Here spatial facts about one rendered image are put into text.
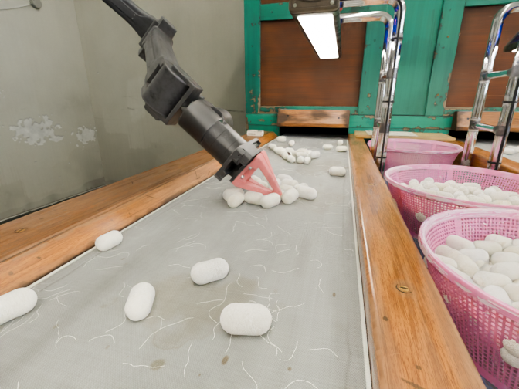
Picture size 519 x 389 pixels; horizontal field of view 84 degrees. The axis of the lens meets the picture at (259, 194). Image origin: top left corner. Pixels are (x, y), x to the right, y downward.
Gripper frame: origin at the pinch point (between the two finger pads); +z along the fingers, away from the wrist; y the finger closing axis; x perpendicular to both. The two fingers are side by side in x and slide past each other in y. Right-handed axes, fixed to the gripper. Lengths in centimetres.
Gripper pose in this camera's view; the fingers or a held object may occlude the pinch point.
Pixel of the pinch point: (276, 193)
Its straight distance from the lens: 48.8
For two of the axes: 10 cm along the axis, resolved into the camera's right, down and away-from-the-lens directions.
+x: -6.4, 6.6, 4.0
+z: 7.3, 6.9, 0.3
